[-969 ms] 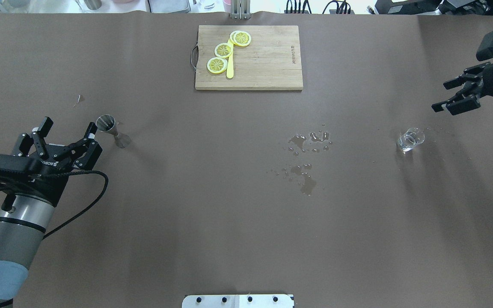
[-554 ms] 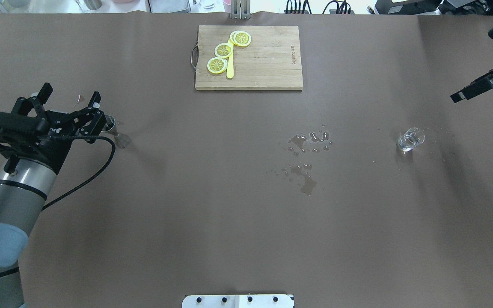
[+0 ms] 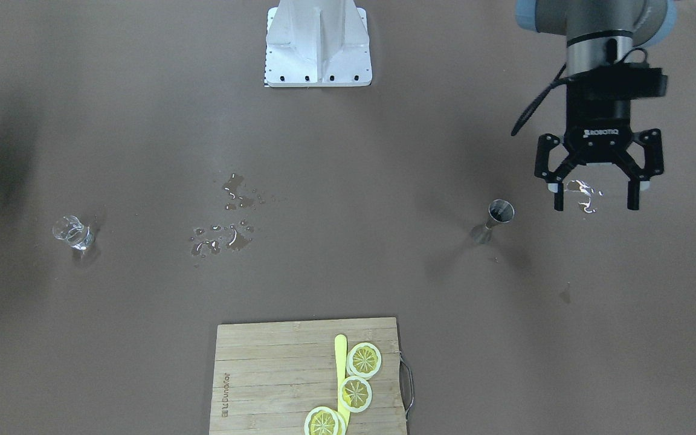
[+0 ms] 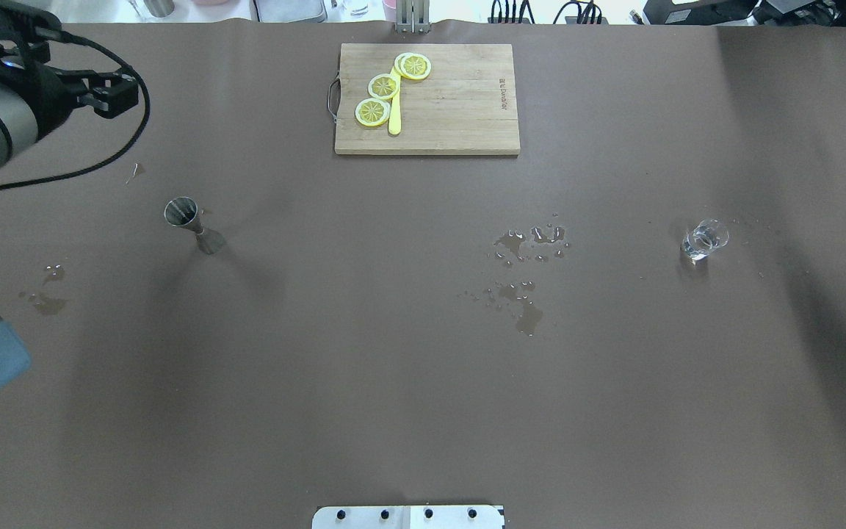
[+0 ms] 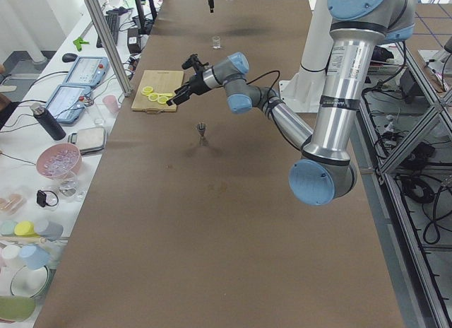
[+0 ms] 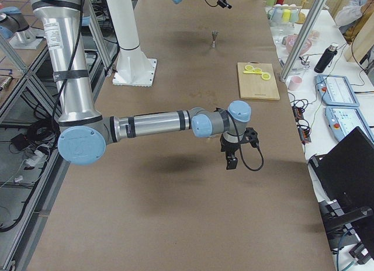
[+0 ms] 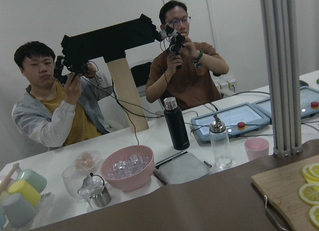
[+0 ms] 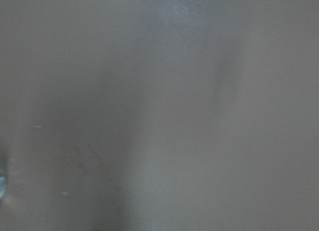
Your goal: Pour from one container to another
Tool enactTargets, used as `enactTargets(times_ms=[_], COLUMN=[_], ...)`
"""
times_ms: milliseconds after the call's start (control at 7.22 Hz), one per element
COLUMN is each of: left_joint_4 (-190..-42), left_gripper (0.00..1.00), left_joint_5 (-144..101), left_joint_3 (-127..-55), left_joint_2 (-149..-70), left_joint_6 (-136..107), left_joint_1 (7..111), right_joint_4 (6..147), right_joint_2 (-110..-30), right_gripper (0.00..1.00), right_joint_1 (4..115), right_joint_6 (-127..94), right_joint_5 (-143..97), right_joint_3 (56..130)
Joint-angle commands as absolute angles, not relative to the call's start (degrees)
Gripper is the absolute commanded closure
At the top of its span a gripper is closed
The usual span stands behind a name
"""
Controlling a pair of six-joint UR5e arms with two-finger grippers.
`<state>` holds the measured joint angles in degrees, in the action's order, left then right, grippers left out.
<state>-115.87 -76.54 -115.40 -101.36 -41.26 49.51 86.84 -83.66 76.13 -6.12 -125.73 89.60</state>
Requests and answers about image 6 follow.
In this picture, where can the lemon slice middle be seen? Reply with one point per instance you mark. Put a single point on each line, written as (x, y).
(257, 70)

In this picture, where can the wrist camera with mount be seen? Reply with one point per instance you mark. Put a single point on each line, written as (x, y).
(250, 136)

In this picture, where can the black water bottle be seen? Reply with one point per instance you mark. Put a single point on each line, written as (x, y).
(329, 53)

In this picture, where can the bamboo cutting board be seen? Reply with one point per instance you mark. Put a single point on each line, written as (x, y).
(252, 86)

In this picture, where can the upper blue teach pendant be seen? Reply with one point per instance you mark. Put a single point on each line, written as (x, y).
(335, 90)

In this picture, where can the yellow cup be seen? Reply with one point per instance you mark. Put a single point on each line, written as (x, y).
(286, 14)

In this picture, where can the steel double jigger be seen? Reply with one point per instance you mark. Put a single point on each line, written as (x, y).
(214, 37)

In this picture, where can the blue teach pendant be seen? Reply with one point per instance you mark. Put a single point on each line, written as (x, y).
(342, 120)
(335, 90)

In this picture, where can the pink plastic cup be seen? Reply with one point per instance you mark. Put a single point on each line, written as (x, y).
(295, 82)

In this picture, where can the lower blue teach pendant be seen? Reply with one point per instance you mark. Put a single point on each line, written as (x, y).
(342, 120)

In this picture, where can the person in grey jacket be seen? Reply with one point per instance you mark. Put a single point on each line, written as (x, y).
(351, 18)

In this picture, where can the green cup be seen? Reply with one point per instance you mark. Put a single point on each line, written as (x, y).
(294, 15)

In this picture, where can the wooden cup tree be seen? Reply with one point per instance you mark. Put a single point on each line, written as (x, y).
(301, 15)

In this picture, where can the aluminium frame post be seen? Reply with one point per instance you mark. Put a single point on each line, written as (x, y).
(311, 18)

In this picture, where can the white pedestal column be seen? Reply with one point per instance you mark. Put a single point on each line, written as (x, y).
(133, 67)

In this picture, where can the black laptop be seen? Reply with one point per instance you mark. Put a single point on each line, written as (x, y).
(346, 172)

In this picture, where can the light blue cup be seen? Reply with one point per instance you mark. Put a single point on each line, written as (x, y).
(277, 15)

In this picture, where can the lemon slice near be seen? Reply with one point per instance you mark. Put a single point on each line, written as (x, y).
(266, 76)

